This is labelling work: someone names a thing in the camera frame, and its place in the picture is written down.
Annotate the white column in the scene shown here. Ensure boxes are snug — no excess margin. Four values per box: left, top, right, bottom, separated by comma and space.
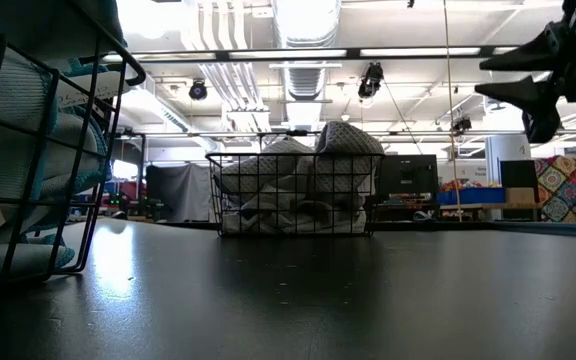
485, 133, 533, 189

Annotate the silver ventilation duct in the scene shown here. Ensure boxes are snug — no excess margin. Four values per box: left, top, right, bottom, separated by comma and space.
271, 0, 343, 101

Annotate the black wire basket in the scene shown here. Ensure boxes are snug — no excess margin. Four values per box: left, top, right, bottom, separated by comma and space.
205, 151, 387, 238
0, 0, 148, 291

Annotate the colourful patchwork quilt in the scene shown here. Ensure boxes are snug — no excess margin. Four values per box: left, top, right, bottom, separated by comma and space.
532, 155, 576, 224

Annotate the black table mat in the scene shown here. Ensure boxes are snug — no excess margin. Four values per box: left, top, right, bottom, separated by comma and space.
0, 219, 576, 360

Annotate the grey fabric cover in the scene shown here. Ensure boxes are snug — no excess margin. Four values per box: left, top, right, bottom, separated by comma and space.
145, 163, 215, 224

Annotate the black overhead light bar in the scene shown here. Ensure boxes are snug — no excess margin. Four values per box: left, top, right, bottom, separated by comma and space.
100, 45, 519, 65

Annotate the cardboard box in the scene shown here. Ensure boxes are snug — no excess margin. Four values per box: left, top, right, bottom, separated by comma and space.
505, 187, 538, 205

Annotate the black background rig frame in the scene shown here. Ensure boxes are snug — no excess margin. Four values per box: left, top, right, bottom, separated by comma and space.
115, 129, 419, 166

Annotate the black ceiling spotlight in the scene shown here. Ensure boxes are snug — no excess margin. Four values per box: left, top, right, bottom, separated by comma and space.
187, 78, 209, 102

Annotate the black overhead camera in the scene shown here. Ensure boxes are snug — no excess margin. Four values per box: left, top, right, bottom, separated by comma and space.
357, 60, 387, 100

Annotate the small black monitor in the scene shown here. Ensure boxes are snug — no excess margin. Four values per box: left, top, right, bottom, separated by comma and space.
499, 159, 540, 190

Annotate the blue plastic bin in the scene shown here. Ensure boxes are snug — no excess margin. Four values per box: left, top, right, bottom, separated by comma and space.
436, 187, 507, 206

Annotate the tan hanging rope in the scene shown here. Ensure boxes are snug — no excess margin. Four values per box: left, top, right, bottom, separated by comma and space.
441, 0, 463, 224

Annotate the white microfiber towel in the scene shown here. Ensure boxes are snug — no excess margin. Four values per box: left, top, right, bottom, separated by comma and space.
312, 192, 370, 235
314, 120, 386, 194
222, 192, 314, 235
216, 137, 317, 201

